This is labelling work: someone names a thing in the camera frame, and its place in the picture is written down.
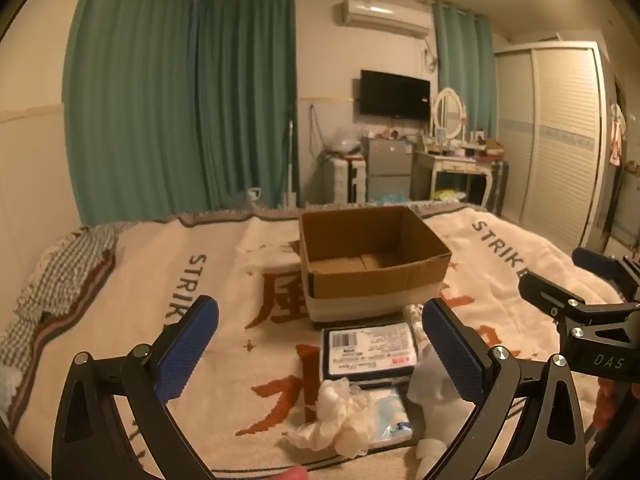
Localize white bag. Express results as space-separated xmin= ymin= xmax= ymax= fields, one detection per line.
xmin=404 ymin=304 xmax=468 ymax=476

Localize dark striped cloth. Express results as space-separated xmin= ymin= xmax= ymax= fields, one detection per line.
xmin=487 ymin=157 xmax=510 ymax=217

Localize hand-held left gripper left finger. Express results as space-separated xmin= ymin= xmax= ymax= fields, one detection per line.
xmin=51 ymin=295 xmax=220 ymax=480

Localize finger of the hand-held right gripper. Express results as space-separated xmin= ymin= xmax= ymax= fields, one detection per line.
xmin=571 ymin=246 xmax=640 ymax=304
xmin=518 ymin=271 xmax=640 ymax=332

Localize clear packet with blue contents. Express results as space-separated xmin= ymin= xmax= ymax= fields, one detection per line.
xmin=357 ymin=384 xmax=427 ymax=445

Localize narrow green curtain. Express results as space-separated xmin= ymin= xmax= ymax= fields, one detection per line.
xmin=431 ymin=0 xmax=499 ymax=142

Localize silver mini fridge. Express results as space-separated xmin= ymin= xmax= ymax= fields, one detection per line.
xmin=360 ymin=135 xmax=415 ymax=205

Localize brown cardboard box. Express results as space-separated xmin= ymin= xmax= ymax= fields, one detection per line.
xmin=298 ymin=205 xmax=453 ymax=331

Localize white oval mirror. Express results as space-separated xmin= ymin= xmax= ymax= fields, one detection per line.
xmin=432 ymin=87 xmax=467 ymax=142

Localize white louvered wardrobe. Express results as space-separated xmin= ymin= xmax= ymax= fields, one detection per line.
xmin=494 ymin=41 xmax=615 ymax=252

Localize cream printed blanket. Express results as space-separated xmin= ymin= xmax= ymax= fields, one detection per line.
xmin=9 ymin=201 xmax=628 ymax=480

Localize white cloth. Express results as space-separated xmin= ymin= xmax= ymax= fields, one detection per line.
xmin=277 ymin=377 xmax=372 ymax=457

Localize black wall television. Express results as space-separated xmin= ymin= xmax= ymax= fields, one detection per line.
xmin=359 ymin=69 xmax=431 ymax=122

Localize white suitcase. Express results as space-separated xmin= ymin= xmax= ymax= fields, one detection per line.
xmin=324 ymin=156 xmax=367 ymax=206

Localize hanging clothes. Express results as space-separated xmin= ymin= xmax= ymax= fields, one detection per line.
xmin=607 ymin=102 xmax=629 ymax=167

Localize white air conditioner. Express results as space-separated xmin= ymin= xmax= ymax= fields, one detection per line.
xmin=341 ymin=0 xmax=432 ymax=39

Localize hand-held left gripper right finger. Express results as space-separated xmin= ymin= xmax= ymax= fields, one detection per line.
xmin=420 ymin=297 xmax=586 ymax=480

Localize white dressing table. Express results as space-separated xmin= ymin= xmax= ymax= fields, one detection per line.
xmin=412 ymin=149 xmax=494 ymax=207

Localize black packet with white label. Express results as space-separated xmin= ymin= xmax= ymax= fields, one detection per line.
xmin=319 ymin=321 xmax=420 ymax=382

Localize clear plastic bag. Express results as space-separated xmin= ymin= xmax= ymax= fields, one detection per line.
xmin=327 ymin=126 xmax=364 ymax=157

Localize wide green curtain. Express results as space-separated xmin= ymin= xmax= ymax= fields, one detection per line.
xmin=64 ymin=0 xmax=197 ymax=225

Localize checkered cloth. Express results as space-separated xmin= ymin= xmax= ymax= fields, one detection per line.
xmin=0 ymin=222 xmax=127 ymax=363

